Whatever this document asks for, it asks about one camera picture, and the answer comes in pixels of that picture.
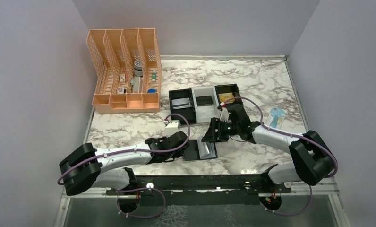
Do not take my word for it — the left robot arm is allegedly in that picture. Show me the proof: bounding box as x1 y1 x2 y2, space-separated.
58 131 189 196

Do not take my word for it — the black card in white bin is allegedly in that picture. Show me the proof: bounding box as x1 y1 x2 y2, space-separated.
195 96 213 106

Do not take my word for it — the black mounting rail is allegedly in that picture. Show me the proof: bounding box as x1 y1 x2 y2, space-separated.
106 174 291 206

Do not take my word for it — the white middle card bin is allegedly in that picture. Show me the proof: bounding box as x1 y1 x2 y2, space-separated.
192 86 220 123

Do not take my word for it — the grey flat box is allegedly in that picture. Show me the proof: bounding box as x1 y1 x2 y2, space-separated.
131 76 142 93

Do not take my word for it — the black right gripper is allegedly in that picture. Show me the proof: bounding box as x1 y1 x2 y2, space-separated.
202 117 240 143

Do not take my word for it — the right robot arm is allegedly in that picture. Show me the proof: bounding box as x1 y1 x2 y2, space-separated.
201 104 336 192

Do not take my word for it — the peach plastic file organizer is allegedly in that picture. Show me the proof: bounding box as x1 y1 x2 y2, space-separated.
86 28 162 114

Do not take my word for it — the red white small box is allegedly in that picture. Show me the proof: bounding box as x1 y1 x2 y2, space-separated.
117 87 126 94

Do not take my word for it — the black leather card holder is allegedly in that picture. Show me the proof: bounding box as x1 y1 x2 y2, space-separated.
183 140 218 161

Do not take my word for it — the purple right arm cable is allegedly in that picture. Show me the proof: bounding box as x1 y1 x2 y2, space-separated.
217 96 339 217

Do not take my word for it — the silver card in left bin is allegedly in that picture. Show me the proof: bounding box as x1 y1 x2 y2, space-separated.
171 97 192 110

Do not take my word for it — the green white small tube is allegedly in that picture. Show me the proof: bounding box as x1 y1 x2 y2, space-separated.
152 71 157 82

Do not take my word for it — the gold credit card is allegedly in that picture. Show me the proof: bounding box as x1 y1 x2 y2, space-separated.
218 92 235 104

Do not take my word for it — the blue nail clipper package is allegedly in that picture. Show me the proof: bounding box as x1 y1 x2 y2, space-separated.
265 107 286 129

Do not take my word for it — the black left card bin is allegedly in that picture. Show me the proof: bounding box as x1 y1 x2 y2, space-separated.
169 88 197 124

